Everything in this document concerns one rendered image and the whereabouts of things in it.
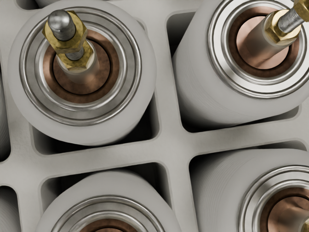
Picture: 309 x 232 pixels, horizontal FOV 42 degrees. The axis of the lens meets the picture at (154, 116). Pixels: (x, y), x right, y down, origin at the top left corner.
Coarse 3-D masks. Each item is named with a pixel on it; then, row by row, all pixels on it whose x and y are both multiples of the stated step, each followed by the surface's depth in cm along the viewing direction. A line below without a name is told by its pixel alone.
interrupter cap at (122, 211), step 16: (80, 208) 24; (96, 208) 24; (112, 208) 24; (128, 208) 24; (144, 208) 24; (64, 224) 24; (80, 224) 24; (96, 224) 24; (112, 224) 24; (128, 224) 24; (144, 224) 24; (160, 224) 24
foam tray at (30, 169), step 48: (0, 0) 32; (144, 0) 33; (192, 0) 34; (0, 48) 32; (48, 144) 38; (144, 144) 32; (192, 144) 33; (240, 144) 33; (288, 144) 36; (48, 192) 35
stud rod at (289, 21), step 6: (288, 12) 21; (294, 12) 20; (282, 18) 22; (288, 18) 21; (294, 18) 21; (300, 18) 20; (282, 24) 22; (288, 24) 22; (294, 24) 21; (300, 24) 21; (282, 30) 22; (288, 30) 22
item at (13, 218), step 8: (0, 192) 38; (8, 192) 39; (0, 200) 35; (8, 200) 36; (16, 200) 38; (0, 208) 33; (8, 208) 34; (16, 208) 36; (0, 216) 31; (8, 216) 33; (16, 216) 34; (0, 224) 30; (8, 224) 31; (16, 224) 33
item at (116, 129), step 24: (72, 0) 26; (96, 0) 26; (24, 24) 26; (144, 48) 26; (144, 72) 26; (24, 96) 25; (144, 96) 26; (48, 120) 25; (120, 120) 25; (96, 144) 30
